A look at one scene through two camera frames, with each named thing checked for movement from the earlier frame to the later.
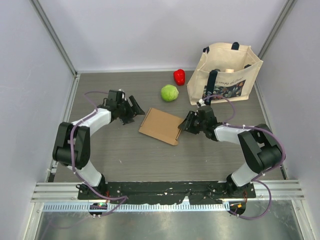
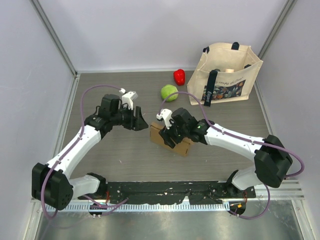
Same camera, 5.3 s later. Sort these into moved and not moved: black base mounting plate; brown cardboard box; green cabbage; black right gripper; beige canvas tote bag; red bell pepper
Moved: black right gripper; brown cardboard box
Not moved: beige canvas tote bag; black base mounting plate; green cabbage; red bell pepper
